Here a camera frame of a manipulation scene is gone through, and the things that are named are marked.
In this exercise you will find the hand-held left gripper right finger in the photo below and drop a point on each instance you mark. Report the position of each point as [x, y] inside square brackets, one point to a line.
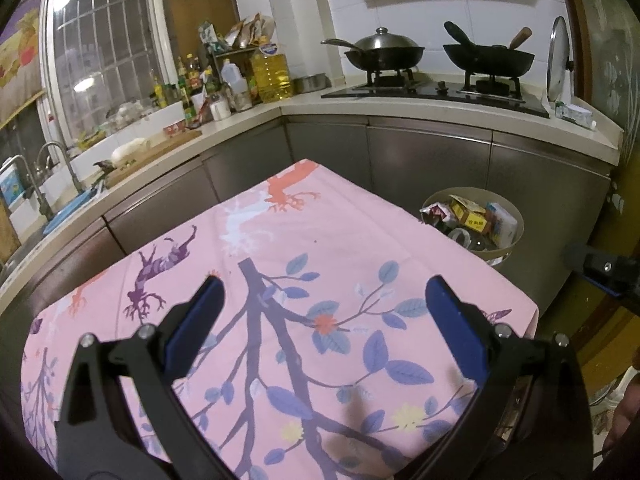
[457, 330]

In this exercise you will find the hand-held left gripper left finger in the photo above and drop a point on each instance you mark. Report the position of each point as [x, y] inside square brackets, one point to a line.
[197, 325]

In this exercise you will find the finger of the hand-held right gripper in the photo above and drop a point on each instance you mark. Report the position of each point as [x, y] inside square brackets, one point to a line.
[595, 265]

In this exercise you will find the beige round trash bin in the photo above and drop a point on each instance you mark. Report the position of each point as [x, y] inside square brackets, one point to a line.
[500, 256]

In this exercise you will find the silver wrapper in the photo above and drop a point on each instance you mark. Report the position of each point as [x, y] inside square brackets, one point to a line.
[435, 215]

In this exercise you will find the small white packet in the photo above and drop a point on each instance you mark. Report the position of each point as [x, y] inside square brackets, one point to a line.
[575, 115]

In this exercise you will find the pink printed tablecloth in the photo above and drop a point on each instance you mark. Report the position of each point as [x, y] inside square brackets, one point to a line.
[320, 220]

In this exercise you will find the blue sink mat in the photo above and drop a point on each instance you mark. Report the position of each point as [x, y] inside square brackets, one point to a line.
[75, 207]

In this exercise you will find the wooden cutting board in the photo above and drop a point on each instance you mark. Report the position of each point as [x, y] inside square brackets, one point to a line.
[160, 147]

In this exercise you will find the white radish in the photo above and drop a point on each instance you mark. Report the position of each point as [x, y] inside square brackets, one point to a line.
[131, 150]

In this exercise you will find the red patterned bowl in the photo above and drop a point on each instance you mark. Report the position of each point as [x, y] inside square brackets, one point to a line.
[175, 128]

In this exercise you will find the glass sliding door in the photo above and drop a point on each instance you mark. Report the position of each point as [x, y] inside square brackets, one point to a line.
[610, 60]

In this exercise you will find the white rectangular tub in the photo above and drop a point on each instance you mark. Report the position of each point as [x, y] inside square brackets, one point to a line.
[150, 122]

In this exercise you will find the glass pot lid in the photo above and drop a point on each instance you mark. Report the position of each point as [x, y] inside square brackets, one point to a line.
[557, 60]

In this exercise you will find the steel kitchen faucet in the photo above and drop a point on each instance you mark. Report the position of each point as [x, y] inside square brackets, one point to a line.
[30, 185]
[60, 160]

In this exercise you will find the white cup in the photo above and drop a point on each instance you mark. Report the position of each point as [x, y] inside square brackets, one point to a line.
[220, 110]

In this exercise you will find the black frying pan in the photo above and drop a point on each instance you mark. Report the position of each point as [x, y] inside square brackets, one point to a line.
[490, 60]

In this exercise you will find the black gas stove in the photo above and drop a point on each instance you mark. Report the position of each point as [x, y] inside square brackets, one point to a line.
[435, 95]

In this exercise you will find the row of sauce bottles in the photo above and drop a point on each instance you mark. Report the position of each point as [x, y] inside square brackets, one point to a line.
[187, 85]

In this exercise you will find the white plastic jug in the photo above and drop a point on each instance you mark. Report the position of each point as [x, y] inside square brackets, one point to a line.
[232, 82]

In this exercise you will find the large cooking oil bottle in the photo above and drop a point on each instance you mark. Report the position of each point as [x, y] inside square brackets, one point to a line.
[270, 77]

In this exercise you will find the small steel bowl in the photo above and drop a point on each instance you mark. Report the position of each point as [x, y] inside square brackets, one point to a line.
[310, 82]

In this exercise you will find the wok with steel lid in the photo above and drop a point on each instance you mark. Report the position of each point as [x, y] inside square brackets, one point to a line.
[385, 52]

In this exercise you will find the rack of food packets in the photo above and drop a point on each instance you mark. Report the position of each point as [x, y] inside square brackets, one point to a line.
[240, 35]

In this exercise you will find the barred window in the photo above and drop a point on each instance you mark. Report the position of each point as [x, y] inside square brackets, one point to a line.
[100, 40]

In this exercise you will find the tall wooden board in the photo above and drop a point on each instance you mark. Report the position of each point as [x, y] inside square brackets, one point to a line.
[192, 15]

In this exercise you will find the fruit print wall poster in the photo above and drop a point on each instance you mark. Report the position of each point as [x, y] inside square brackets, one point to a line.
[20, 60]

